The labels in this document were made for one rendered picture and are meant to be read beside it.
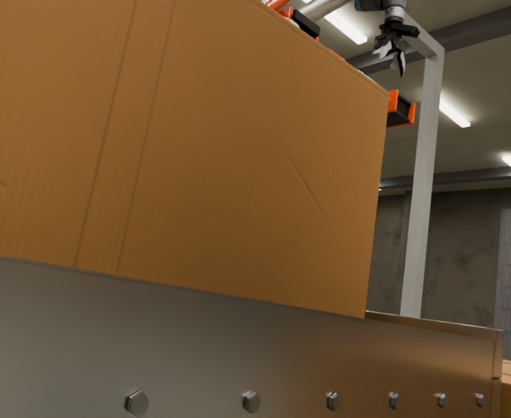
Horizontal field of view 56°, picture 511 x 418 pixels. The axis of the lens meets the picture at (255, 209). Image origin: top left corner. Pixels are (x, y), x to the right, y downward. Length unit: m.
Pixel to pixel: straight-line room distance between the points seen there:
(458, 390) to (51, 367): 0.45
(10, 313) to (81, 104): 0.24
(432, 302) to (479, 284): 1.15
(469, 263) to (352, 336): 11.44
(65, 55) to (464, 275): 11.57
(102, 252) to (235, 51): 0.27
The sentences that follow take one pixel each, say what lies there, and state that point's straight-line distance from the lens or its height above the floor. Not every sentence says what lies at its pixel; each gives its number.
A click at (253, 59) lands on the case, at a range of 0.60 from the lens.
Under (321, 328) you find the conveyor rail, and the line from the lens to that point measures 0.40.
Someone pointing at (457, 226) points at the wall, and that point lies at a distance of 12.15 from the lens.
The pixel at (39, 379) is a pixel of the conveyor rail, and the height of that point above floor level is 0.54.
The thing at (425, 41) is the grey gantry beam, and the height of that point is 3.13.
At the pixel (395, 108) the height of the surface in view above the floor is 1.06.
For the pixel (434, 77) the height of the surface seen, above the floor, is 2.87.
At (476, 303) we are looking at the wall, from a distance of 11.69.
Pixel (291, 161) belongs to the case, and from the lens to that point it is 0.61.
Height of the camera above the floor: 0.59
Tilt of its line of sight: 11 degrees up
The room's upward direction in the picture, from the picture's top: 9 degrees clockwise
